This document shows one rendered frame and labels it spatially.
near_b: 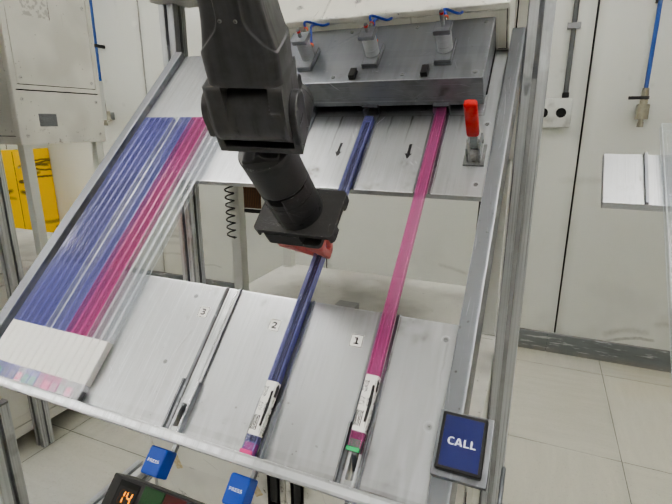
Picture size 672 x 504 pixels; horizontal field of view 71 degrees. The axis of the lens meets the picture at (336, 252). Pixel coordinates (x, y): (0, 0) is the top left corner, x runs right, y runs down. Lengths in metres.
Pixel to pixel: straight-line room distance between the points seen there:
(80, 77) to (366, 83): 1.36
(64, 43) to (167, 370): 1.45
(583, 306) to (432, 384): 1.97
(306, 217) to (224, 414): 0.25
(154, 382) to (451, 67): 0.58
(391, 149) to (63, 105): 1.38
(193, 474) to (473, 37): 1.00
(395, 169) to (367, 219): 1.82
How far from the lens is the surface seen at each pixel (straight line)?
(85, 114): 1.94
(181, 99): 1.01
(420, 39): 0.80
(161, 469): 0.61
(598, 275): 2.42
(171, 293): 0.71
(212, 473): 1.13
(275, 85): 0.40
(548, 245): 2.38
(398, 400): 0.53
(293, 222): 0.52
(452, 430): 0.47
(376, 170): 0.69
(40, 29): 1.89
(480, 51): 0.75
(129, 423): 0.63
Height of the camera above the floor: 1.07
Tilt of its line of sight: 15 degrees down
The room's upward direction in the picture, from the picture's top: straight up
